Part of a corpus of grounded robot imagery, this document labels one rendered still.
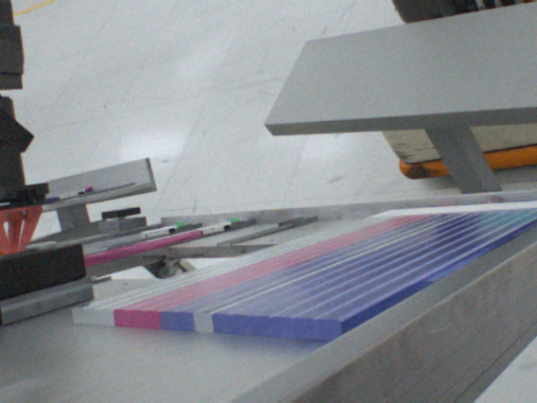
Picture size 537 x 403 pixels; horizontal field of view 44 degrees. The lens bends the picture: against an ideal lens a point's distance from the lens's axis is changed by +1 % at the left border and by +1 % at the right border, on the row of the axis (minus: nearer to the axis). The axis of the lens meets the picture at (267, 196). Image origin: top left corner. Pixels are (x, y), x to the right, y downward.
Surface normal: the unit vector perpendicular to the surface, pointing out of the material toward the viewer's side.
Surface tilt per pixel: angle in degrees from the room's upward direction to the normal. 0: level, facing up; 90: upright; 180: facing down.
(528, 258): 90
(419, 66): 0
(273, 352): 48
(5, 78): 97
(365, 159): 0
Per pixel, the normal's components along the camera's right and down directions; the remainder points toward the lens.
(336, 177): -0.52, -0.58
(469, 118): -0.40, 0.81
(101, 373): -0.13, -0.99
